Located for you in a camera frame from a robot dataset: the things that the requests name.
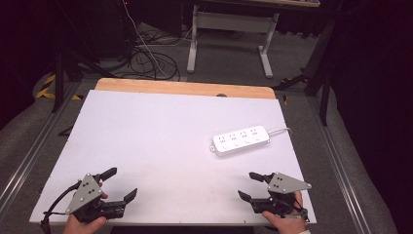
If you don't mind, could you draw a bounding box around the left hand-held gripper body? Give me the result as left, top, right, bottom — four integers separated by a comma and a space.
65, 173, 127, 224

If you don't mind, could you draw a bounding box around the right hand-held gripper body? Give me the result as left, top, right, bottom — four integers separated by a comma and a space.
251, 172, 313, 222

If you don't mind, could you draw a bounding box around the white power strip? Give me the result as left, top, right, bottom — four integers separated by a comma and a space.
209, 125, 272, 158

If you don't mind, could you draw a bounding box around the person's left hand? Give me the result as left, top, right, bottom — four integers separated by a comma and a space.
62, 214, 109, 234

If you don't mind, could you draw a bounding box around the person's right hand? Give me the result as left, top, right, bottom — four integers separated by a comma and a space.
261, 210, 308, 234

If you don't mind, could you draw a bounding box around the white board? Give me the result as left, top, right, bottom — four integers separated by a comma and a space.
28, 90, 318, 226

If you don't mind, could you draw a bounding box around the black metal stand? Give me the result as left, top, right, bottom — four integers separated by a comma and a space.
274, 19, 336, 127
53, 52, 115, 113

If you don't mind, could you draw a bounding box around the wooden table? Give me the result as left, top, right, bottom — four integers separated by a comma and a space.
94, 77, 277, 100

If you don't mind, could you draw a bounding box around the yellow and black tape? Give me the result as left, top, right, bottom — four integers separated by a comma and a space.
35, 73, 84, 101

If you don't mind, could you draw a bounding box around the wooden desk top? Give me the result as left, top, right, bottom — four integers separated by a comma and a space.
194, 0, 320, 8

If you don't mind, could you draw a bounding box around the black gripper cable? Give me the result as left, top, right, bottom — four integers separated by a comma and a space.
40, 179, 82, 234

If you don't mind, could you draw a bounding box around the white power strip cable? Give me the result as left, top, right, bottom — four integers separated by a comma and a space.
268, 127, 292, 137

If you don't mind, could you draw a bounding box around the aluminium rail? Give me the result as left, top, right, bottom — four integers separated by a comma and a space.
0, 82, 81, 209
308, 97, 371, 234

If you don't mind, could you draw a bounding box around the bundle of black cables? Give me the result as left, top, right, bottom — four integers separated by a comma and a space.
125, 45, 181, 82

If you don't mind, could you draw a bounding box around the thin white cable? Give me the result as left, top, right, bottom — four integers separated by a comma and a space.
124, 1, 169, 80

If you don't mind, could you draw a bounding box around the white metal desk frame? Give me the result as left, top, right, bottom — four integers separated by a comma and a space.
186, 4, 281, 79

